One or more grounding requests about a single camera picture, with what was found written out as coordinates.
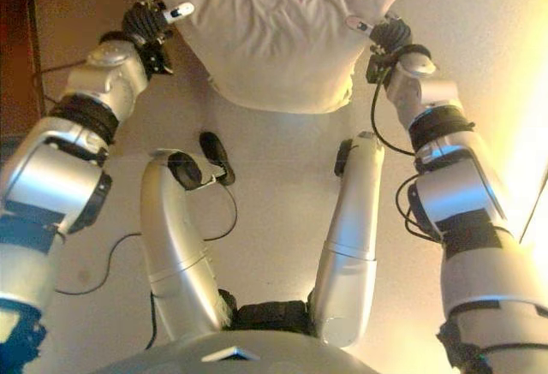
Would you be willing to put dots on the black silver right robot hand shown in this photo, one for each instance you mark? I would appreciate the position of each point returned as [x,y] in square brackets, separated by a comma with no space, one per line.
[391,33]

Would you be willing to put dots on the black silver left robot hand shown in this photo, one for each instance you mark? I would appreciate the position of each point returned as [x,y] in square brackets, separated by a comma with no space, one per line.
[143,21]

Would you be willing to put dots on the cream fringed cushion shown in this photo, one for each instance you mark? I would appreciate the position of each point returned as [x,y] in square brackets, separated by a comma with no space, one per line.
[274,49]

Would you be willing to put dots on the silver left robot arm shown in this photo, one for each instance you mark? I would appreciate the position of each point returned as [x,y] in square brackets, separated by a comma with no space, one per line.
[55,177]

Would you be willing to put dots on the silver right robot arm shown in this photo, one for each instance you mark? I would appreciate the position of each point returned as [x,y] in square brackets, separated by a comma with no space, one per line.
[462,185]

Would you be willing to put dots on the glossy brown cabinet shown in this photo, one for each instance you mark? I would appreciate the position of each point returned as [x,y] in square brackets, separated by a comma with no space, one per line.
[17,49]

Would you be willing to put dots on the grey robot torso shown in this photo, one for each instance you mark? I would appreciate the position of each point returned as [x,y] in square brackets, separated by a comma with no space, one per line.
[240,352]

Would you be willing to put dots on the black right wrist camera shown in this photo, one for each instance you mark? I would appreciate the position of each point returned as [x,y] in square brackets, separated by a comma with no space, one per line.
[377,68]

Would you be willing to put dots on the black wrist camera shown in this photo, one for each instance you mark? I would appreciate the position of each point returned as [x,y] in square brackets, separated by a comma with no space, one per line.
[377,68]
[156,59]

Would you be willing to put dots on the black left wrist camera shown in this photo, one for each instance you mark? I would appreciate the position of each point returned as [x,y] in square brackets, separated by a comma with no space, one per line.
[156,59]

